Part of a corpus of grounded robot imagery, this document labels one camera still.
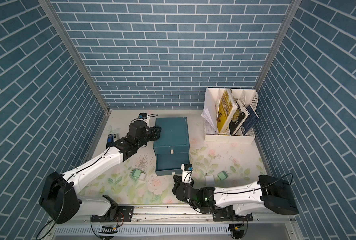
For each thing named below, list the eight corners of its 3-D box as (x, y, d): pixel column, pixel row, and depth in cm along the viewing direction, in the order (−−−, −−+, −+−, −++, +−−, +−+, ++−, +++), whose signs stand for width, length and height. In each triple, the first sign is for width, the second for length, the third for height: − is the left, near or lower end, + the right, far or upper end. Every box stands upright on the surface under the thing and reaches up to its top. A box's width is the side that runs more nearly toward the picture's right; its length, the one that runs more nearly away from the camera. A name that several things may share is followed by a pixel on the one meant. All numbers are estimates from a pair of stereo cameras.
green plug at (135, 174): (129, 181, 86) (128, 180, 84) (132, 170, 90) (131, 168, 88) (139, 181, 86) (138, 180, 84) (141, 170, 90) (140, 168, 88)
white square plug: (204, 186, 85) (205, 185, 83) (204, 175, 89) (204, 173, 87) (214, 186, 85) (215, 185, 83) (213, 175, 89) (213, 173, 87)
